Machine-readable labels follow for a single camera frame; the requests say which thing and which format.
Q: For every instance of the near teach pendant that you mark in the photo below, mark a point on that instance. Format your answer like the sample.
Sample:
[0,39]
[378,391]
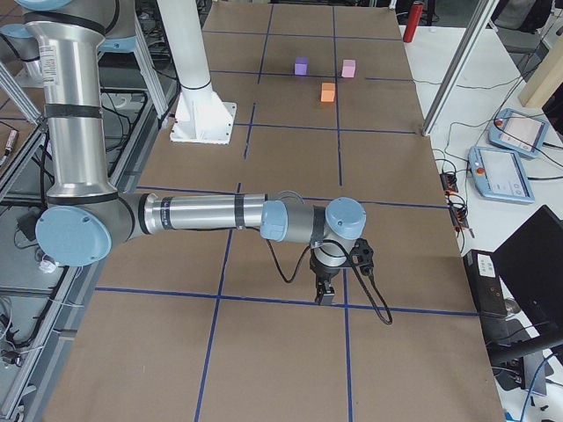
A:
[498,174]

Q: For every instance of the black monitor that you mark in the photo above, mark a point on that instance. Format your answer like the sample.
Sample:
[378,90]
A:
[529,263]

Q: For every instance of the purple foam block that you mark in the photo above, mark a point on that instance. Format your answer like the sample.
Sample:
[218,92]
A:
[301,66]

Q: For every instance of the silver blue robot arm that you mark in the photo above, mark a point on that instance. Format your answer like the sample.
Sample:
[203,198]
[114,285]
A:
[87,216]

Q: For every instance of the aluminium frame rail left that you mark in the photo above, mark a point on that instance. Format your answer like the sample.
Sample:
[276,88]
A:
[40,316]

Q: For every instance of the pink foam block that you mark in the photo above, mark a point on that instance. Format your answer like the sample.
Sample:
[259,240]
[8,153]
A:
[348,68]

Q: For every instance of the black computer box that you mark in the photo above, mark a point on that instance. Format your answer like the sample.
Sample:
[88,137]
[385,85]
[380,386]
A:
[485,284]

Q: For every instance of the wooden beam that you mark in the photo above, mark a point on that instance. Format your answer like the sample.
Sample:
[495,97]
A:
[544,82]

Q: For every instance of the red bottle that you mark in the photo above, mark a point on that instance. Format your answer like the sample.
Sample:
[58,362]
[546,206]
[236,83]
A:
[413,21]

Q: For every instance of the aluminium frame post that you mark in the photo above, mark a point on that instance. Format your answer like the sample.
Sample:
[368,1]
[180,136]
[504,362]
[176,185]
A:
[483,12]

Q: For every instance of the orange black connector strip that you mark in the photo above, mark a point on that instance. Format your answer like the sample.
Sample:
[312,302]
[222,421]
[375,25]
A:
[457,205]

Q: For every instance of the teach pendant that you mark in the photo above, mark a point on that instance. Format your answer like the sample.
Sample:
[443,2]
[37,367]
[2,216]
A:
[498,174]
[519,132]

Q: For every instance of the orange foam block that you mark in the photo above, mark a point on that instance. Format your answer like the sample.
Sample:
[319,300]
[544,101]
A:
[328,92]

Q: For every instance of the far teach pendant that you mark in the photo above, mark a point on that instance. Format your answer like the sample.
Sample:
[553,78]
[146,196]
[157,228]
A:
[519,132]

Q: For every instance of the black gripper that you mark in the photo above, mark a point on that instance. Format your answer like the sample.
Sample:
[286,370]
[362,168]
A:
[324,273]

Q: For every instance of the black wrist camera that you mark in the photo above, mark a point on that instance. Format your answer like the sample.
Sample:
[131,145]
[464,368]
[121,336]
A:
[362,256]

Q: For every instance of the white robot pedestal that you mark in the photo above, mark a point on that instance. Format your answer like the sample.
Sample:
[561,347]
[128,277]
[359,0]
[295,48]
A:
[201,116]

